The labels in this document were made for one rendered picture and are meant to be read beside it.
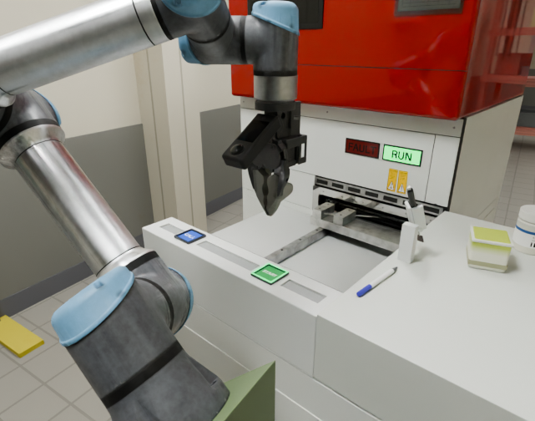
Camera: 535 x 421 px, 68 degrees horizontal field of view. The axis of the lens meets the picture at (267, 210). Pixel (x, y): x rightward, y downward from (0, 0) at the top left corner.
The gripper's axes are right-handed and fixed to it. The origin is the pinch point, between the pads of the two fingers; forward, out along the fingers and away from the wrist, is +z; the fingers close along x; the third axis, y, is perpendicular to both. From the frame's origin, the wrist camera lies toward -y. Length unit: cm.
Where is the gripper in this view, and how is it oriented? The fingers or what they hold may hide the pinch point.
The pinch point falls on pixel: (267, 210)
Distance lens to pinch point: 75.8
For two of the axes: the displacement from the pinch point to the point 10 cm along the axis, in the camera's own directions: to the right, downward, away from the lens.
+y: 6.6, -2.9, 6.9
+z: 0.0, 9.2, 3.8
